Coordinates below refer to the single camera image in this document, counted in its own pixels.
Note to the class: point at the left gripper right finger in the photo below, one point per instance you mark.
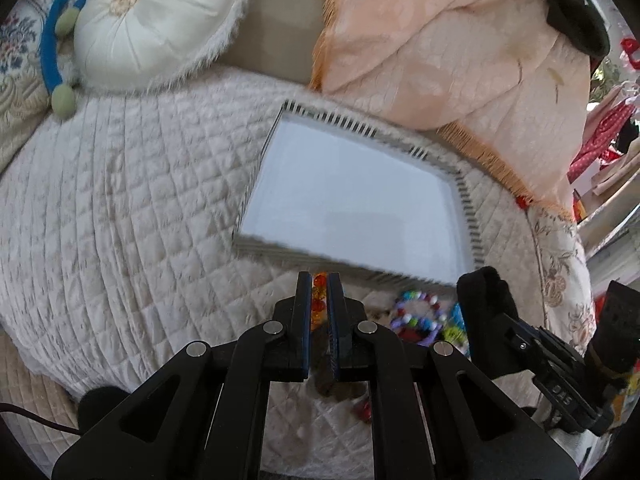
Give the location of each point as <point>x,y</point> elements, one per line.
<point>347,358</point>

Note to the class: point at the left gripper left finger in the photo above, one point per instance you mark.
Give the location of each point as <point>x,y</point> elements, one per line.
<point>291,362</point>

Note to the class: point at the brown scrunchie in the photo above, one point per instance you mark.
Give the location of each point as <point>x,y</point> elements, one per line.
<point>328,387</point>

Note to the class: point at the red satin bow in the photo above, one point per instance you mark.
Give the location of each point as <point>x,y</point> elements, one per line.
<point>363,410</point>

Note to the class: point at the black velvet pouch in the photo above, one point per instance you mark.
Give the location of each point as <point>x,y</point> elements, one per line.
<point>501,343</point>

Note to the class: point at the floral cream bed skirt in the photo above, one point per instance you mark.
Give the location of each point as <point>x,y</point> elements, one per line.
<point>566,291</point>

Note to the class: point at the striped black white tray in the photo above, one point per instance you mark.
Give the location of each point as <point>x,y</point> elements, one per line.
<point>333,192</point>

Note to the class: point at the quilted cream bedspread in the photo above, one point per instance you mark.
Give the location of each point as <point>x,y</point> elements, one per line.
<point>116,248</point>

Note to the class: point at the hanging red clothes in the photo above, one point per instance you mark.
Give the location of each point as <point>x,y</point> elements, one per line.
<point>603,123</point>

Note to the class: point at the beige upholstered headboard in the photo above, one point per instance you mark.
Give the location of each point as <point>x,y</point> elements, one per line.
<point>276,38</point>

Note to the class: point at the peach fringed blanket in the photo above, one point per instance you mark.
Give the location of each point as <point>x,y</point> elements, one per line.
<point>491,77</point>

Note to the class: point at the round white satin cushion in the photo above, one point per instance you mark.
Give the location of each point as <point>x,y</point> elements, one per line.
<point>128,46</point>

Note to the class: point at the floral embroidered pillow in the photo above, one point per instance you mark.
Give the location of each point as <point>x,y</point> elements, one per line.
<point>24,97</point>

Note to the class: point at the green blue plush toy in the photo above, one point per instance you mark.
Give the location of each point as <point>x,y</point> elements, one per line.
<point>59,24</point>

